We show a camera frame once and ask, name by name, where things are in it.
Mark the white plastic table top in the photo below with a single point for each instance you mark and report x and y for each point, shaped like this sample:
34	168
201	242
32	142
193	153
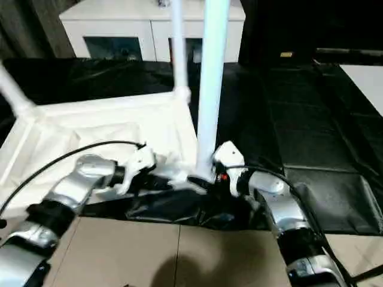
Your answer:
104	119

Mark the black mat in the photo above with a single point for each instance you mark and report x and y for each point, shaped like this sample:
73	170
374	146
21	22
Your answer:
299	134

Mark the small yellow object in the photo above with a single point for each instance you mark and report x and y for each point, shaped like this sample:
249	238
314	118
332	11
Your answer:
285	54

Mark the white cabinet with glass doors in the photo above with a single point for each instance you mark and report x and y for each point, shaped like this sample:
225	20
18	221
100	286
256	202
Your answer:
104	27

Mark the white flat board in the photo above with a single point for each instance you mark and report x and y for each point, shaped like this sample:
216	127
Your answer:
368	83

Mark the grey curtain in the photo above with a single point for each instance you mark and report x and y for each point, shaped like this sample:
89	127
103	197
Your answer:
30	30

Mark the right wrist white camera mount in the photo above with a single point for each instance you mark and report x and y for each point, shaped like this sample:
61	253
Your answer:
230	154

